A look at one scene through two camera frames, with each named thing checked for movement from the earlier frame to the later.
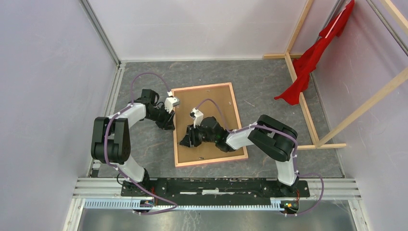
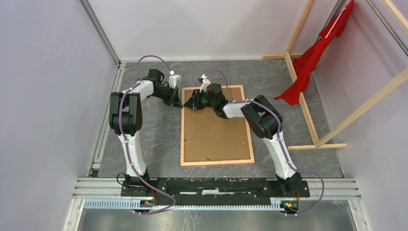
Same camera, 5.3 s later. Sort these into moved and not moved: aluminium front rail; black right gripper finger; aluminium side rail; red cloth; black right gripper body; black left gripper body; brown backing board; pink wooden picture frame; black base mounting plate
Moved: brown backing board; black left gripper body; pink wooden picture frame; black right gripper body; black right gripper finger
Not moved: aluminium front rail; aluminium side rail; black base mounting plate; red cloth
